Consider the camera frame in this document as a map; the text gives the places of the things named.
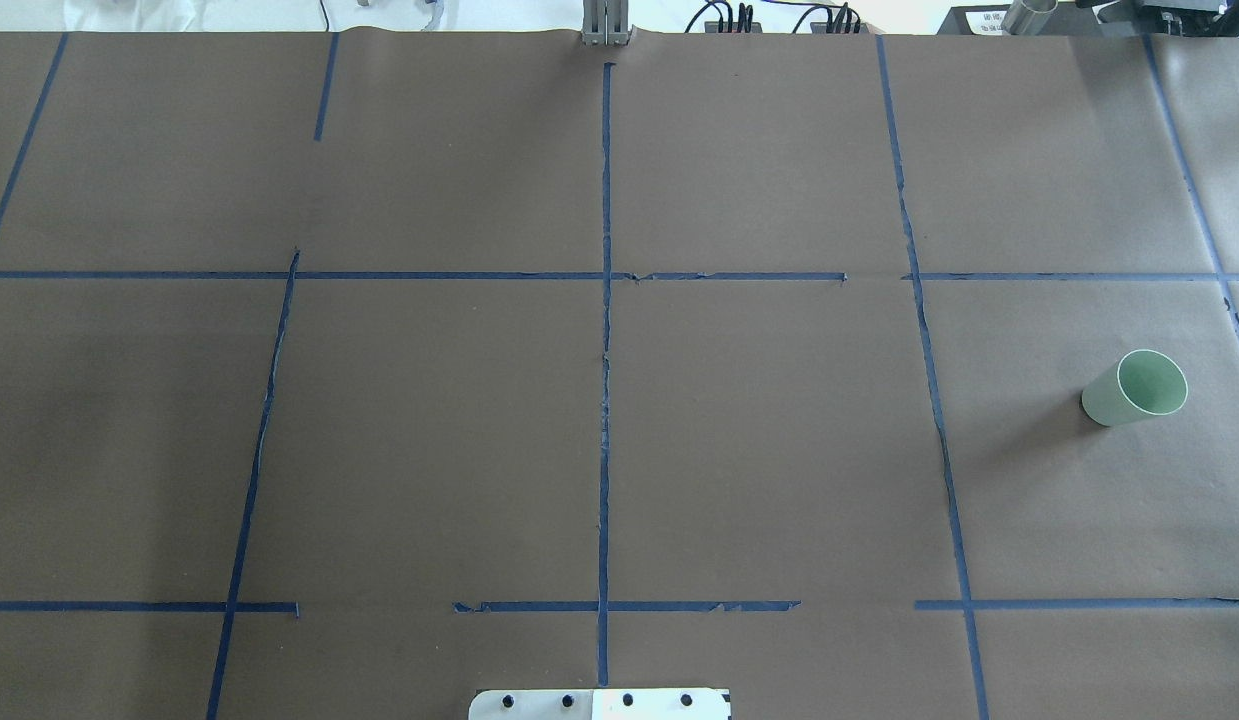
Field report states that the green plastic cup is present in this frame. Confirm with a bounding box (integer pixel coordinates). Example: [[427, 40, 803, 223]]
[[1080, 348, 1189, 428]]

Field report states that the small metal cup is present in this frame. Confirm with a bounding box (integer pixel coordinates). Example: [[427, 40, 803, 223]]
[[1000, 0, 1059, 37]]

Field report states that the orange black connector block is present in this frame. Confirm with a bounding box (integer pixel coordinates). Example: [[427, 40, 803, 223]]
[[686, 1, 764, 35]]

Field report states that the aluminium frame post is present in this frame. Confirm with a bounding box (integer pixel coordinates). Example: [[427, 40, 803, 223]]
[[581, 0, 632, 47]]

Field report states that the white camera mast base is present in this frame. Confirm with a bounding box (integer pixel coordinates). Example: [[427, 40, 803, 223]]
[[468, 687, 733, 719]]

